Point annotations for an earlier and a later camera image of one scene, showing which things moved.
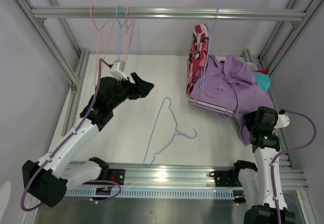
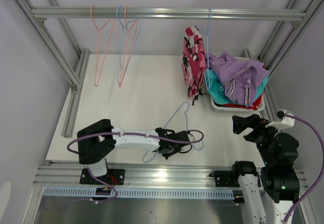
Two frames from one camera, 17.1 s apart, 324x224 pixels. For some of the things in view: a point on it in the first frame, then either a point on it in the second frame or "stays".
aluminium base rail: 144,181 stays
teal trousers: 263,80 -> 217,88
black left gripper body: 125,90 -> 166,155
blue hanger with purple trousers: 153,130 -> 170,142
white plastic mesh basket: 252,65 -> 262,103
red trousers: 261,71 -> 254,107
